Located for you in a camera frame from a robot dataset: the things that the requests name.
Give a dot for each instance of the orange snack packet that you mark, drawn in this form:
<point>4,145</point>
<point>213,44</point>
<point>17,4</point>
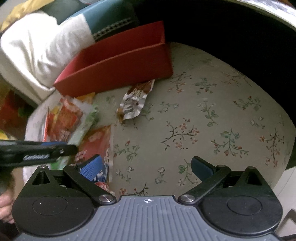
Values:
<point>88,98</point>

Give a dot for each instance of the red sausage snack pack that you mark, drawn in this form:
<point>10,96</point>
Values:
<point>70,118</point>

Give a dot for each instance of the teal sofa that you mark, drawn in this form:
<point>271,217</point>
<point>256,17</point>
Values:
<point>104,18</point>

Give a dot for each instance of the red cardboard box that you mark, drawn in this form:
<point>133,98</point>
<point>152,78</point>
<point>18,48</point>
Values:
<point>127,58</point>

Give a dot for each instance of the white towel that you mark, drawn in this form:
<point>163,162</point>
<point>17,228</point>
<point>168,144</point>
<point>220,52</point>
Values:
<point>39,49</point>

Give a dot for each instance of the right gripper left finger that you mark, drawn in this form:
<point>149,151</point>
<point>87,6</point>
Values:
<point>82,177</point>

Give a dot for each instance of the brown silver snack wrapper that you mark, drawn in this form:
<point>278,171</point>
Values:
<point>134,100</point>

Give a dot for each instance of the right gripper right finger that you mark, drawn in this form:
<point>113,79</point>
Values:
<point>211,177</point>

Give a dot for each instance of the red white snack packet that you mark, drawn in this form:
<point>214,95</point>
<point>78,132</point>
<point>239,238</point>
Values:
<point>98,142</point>

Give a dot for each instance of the grey coffee table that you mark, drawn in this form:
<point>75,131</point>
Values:
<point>261,17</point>

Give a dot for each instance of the person left hand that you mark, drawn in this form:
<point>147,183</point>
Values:
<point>6,202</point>

